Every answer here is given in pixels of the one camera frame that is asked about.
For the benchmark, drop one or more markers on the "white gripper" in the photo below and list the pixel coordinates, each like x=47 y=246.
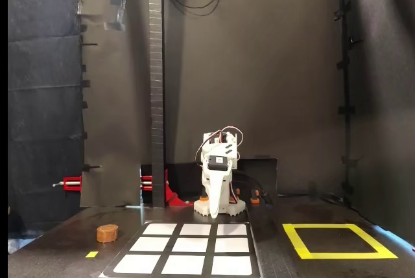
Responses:
x=216 y=174

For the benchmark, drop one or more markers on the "brown cylinder block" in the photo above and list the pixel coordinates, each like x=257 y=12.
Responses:
x=107 y=233

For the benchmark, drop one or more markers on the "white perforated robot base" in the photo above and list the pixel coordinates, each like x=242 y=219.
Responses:
x=201 y=208

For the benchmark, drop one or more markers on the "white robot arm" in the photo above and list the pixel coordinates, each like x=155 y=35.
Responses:
x=212 y=150

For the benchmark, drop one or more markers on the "white grid sheet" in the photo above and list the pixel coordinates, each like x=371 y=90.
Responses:
x=189 y=245

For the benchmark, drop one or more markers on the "orange black spring clamp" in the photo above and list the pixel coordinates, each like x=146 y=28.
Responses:
x=255 y=196
x=237 y=193
x=204 y=198

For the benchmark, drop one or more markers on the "red screw clamp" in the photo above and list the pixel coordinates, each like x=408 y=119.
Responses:
x=146 y=182
x=72 y=183

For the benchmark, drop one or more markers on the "dark paper panel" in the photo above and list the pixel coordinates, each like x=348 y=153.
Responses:
x=113 y=112

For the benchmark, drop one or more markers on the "small yellow tape marker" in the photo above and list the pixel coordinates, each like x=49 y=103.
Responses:
x=91 y=254

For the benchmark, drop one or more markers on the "yellow tape square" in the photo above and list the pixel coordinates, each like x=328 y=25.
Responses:
x=340 y=255

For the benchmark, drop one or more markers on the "black thin pole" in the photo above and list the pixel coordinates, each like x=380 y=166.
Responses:
x=346 y=96

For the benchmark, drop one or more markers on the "black fabric curtain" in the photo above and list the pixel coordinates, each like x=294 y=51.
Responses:
x=42 y=112

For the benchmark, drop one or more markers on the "red corner bracket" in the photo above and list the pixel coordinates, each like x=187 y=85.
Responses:
x=172 y=197

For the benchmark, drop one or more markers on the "black vertical post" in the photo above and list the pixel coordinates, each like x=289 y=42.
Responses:
x=157 y=96

